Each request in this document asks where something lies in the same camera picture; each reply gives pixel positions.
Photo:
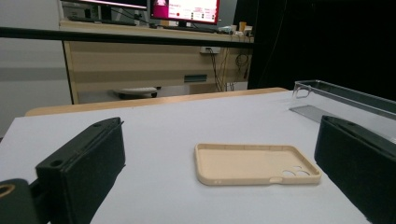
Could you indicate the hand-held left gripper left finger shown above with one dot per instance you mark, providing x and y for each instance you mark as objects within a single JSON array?
[{"x": 84, "y": 168}]

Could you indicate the beige phone case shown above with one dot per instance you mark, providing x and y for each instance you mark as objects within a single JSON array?
[{"x": 243, "y": 163}]

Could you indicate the white power strip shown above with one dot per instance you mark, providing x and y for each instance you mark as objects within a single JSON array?
[{"x": 210, "y": 50}]

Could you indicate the black keyboard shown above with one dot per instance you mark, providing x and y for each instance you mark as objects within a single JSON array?
[{"x": 190, "y": 29}]

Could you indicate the black horizontal bar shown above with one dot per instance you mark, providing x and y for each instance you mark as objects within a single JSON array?
[{"x": 93, "y": 35}]

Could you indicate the clear plastic box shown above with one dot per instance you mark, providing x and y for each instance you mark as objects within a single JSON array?
[{"x": 342, "y": 96}]

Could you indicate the grey green desk label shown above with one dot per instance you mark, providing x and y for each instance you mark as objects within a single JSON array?
[{"x": 195, "y": 78}]

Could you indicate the small items on desk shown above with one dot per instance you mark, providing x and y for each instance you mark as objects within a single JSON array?
[{"x": 239, "y": 28}]

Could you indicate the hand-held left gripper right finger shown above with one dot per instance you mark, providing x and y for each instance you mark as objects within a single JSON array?
[{"x": 358, "y": 165}]

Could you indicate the monitor with pink screen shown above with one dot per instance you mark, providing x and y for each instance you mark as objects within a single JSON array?
[{"x": 186, "y": 9}]

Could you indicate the dark monitor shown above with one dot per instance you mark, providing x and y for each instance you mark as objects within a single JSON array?
[{"x": 109, "y": 2}]

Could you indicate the black curtain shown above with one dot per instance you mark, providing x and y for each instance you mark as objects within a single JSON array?
[{"x": 327, "y": 40}]

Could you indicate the light wooden desk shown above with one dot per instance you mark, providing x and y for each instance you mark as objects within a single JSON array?
[{"x": 140, "y": 65}]

